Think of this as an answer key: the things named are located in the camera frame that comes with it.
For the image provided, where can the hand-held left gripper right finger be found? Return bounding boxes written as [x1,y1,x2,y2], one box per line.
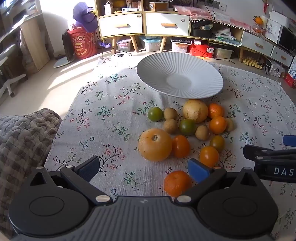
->
[174,158,257,205]

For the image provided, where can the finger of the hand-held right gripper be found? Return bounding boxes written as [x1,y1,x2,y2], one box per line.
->
[243,145,296,163]
[282,135,296,147]

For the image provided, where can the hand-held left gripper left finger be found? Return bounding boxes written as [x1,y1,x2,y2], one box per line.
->
[29,156,114,205]

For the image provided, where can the smooth orange tangerine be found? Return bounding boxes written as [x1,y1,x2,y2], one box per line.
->
[209,116,227,135]
[199,146,220,168]
[171,135,191,158]

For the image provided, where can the bumpy orange mandarin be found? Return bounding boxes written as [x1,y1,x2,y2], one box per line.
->
[164,171,193,197]
[208,103,225,119]

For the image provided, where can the half green half orange tangerine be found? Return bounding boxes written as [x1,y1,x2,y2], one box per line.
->
[209,135,225,153]

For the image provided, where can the large yellow pear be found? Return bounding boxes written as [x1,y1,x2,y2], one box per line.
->
[183,99,209,124]
[138,128,173,162]

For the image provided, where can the white ribbed plate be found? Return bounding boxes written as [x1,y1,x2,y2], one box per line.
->
[136,52,224,100]

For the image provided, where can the floral tablecloth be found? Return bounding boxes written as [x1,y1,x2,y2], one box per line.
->
[43,56,296,240]

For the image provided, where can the red gift box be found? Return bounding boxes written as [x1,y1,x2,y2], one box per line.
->
[284,73,296,88]

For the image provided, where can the grey quilted blanket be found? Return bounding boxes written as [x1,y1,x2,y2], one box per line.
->
[0,108,63,237]

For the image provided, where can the small white printed box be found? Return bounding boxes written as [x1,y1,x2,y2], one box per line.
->
[269,62,285,78]

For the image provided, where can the blue and white box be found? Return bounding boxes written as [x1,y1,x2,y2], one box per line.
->
[289,58,296,79]

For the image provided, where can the white drawer with small knob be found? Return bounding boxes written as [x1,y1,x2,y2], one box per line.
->
[270,46,294,67]
[242,31,274,56]

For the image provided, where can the black microwave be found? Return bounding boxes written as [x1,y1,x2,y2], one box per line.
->
[277,25,296,51]

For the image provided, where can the clear plastic storage box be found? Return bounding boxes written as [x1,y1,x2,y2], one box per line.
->
[213,47,234,59]

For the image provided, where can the white picture canvas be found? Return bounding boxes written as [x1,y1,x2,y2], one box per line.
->
[265,19,281,43]

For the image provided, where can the low wooden cabinet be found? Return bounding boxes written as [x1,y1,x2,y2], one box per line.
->
[191,20,296,67]

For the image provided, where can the red cardboard box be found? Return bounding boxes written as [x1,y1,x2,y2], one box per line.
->
[188,43,214,58]

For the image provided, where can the pile of papers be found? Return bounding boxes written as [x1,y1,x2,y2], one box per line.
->
[214,27,242,47]

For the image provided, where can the white foam box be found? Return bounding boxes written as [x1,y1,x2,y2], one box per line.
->
[269,10,293,28]

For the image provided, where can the red printed bag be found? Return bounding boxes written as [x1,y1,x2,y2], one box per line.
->
[67,27,97,60]

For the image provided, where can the black panel on round base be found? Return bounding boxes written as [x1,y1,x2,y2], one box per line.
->
[53,30,75,68]

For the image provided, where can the clear box with black lid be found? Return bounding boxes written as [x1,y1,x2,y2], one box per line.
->
[171,38,192,54]

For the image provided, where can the white office chair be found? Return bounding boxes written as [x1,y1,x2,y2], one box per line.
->
[0,44,27,98]

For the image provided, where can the clear box with pink lid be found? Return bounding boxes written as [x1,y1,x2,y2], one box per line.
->
[117,38,134,52]

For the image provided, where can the black case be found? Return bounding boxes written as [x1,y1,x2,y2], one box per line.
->
[192,20,214,38]

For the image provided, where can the clear box with blue lid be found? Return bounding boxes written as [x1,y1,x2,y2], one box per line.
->
[143,38,161,52]

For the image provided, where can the light wooden desk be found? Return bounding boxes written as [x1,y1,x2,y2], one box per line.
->
[20,16,50,75]

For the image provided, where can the pink tasselled cloth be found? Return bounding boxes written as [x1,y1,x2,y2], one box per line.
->
[172,5,255,32]

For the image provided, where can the purple plush toy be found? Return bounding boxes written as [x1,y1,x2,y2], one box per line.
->
[72,2,111,48]

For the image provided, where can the tall wooden shelf cabinet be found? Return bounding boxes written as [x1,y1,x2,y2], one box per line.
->
[94,0,192,52]

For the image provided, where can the black power cable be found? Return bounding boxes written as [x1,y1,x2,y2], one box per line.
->
[201,2,236,64]

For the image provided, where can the white drawer with wooden handle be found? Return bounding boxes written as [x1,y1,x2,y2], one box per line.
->
[146,13,190,36]
[99,13,143,37]

